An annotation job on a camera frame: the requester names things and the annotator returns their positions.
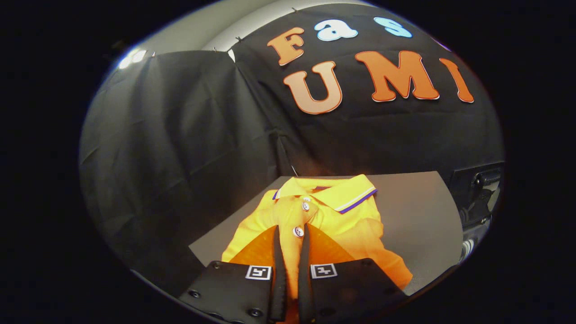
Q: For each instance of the yellow polo shirt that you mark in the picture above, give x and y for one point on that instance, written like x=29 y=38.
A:
x=342 y=225

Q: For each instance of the grey cabinet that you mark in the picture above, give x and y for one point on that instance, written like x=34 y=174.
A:
x=418 y=216

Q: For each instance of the black backdrop cloth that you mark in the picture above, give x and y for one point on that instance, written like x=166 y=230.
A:
x=180 y=135

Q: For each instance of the ceiling strip light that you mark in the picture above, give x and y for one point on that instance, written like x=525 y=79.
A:
x=132 y=57

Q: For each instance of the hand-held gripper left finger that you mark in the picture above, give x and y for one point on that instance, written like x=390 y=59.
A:
x=279 y=279

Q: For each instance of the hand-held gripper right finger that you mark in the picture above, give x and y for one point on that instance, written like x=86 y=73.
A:
x=306 y=288

